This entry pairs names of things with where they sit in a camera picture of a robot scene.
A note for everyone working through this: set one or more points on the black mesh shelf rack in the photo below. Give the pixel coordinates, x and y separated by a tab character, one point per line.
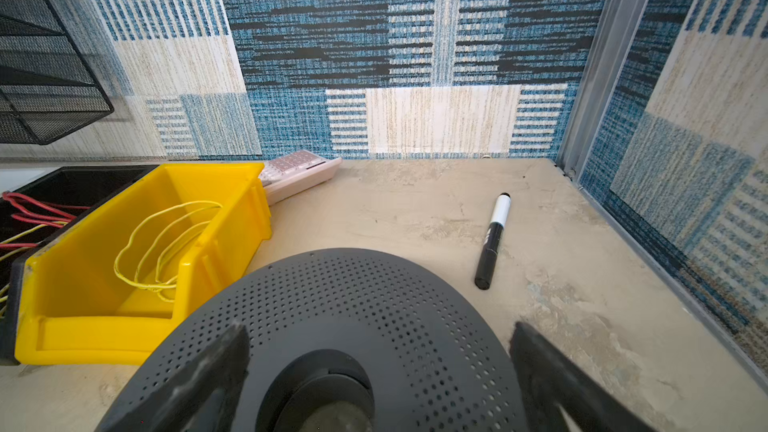
48	90

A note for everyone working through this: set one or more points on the black white marker pen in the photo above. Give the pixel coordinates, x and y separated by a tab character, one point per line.
490	247

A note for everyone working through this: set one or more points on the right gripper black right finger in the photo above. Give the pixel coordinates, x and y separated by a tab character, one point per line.
553	388

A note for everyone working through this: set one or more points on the yellow plastic bin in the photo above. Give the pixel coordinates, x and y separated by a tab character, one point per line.
118	282

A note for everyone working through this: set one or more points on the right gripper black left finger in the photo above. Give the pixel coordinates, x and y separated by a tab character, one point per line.
202	396

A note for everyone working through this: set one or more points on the black plastic bin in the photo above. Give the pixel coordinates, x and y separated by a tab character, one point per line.
75	189

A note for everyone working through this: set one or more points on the grey perforated cable spool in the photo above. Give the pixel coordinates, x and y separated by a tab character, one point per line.
353	327

